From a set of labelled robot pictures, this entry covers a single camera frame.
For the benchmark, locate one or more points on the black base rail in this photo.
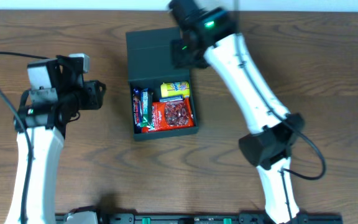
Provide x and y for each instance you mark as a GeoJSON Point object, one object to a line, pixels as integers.
{"type": "Point", "coordinates": [95, 215]}

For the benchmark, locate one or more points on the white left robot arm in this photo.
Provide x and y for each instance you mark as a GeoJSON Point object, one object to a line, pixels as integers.
{"type": "Point", "coordinates": [41, 131]}

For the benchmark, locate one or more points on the purple Dairy Milk chocolate bar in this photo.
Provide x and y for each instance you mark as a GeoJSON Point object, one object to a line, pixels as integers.
{"type": "Point", "coordinates": [137, 107]}

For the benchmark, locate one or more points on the red Hacks candy bag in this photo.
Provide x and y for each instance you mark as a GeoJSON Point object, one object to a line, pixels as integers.
{"type": "Point", "coordinates": [170, 115]}

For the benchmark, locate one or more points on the yellow Mentos candy tub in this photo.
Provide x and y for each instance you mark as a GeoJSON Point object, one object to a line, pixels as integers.
{"type": "Point", "coordinates": [175, 89]}

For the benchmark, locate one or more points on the black fabric storage box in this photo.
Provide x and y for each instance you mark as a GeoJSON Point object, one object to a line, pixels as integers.
{"type": "Point", "coordinates": [149, 65]}

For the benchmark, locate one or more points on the blue cookie roll pack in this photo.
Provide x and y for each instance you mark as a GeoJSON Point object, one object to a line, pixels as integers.
{"type": "Point", "coordinates": [137, 129]}

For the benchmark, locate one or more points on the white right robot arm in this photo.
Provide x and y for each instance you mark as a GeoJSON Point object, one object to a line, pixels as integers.
{"type": "Point", "coordinates": [215, 36]}

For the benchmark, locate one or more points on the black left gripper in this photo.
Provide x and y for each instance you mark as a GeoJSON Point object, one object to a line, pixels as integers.
{"type": "Point", "coordinates": [94, 94]}

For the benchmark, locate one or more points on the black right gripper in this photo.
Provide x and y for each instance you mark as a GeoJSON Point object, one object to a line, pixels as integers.
{"type": "Point", "coordinates": [179, 53]}

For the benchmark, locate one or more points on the green snack bar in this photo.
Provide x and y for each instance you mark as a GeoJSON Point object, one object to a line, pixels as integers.
{"type": "Point", "coordinates": [146, 100]}

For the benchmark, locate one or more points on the small blue candy stick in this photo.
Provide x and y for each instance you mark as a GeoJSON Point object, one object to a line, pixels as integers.
{"type": "Point", "coordinates": [171, 99]}

